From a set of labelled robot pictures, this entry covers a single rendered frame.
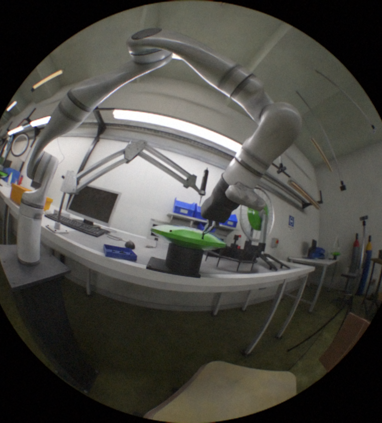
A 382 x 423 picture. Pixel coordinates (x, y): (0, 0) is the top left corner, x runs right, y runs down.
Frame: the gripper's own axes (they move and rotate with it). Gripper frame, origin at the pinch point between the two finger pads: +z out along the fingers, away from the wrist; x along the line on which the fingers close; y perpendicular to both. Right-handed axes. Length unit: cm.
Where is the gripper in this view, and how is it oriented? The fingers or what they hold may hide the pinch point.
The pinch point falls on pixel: (203, 234)
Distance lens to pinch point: 37.4
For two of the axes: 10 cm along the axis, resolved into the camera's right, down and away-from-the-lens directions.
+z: -3.6, 6.3, 6.9
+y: 0.1, -7.3, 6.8
